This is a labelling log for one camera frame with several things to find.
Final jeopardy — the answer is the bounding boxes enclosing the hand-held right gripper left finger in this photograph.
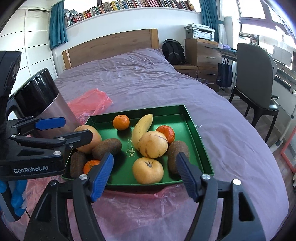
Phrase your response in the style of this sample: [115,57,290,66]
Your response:
[23,152,114,241]

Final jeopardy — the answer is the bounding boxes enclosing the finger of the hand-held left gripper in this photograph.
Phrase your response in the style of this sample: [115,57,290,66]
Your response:
[6,116,66,137]
[6,129,93,161]

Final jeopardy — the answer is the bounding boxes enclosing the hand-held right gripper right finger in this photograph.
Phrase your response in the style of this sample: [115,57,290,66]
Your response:
[176,152,266,241]

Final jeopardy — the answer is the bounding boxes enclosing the large yellow apple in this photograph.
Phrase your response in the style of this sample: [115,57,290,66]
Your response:
[73,125,102,154]

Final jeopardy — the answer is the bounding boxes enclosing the orange tangerine with leaf stem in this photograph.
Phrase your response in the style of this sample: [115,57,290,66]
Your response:
[83,159,101,175]

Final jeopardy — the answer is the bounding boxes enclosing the brown kiwi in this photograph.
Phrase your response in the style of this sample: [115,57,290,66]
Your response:
[167,141,190,175]
[70,151,88,178]
[92,138,122,161]

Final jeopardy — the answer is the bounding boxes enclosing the blemished yellow round fruit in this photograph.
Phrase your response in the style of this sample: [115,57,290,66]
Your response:
[138,131,168,159]

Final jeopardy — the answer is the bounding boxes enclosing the green tray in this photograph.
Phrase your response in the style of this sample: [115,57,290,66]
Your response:
[61,105,214,192]

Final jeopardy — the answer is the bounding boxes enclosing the yellow banana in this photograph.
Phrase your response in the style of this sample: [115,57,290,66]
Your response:
[132,114,153,151]

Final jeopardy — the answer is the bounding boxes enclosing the person's left hand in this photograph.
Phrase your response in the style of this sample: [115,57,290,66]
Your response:
[0,179,28,217]

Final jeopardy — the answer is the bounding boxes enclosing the brown and black kettle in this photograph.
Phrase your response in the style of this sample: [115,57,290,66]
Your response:
[7,68,80,139]

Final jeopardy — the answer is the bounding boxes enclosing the pink plastic sheet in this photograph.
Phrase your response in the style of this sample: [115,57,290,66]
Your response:
[22,89,208,241]

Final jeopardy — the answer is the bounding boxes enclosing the white wardrobe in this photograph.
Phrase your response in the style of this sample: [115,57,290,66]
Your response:
[0,8,58,93]

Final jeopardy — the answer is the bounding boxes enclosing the bed with purple sheet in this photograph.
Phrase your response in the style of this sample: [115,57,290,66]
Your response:
[23,48,289,241]

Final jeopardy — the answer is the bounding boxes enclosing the wooden headboard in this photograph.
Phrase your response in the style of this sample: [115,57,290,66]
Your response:
[62,28,160,70]

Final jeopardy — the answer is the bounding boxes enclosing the teal curtain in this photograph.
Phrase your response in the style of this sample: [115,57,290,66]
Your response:
[49,0,68,49]
[199,0,225,43]

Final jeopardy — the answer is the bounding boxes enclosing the dark blue bag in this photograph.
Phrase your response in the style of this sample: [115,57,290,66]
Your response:
[216,58,233,88]

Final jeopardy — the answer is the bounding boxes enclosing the grey office chair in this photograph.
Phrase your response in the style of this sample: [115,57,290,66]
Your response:
[228,42,280,143]

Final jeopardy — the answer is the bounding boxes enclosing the wooden dresser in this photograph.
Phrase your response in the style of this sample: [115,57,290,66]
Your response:
[173,38,222,92]

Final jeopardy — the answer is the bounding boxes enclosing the black backpack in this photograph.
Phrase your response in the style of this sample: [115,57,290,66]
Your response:
[161,39,186,65]

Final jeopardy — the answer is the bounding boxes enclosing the row of books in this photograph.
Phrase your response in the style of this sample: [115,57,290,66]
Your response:
[64,0,196,28]

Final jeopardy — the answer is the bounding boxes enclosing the white printer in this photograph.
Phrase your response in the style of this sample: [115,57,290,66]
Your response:
[184,23,215,41]

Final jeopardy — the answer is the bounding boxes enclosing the window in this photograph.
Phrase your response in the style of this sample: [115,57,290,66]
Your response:
[238,0,296,44]

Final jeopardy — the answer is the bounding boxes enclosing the red metal frame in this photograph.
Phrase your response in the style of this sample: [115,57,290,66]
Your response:
[281,130,296,173]

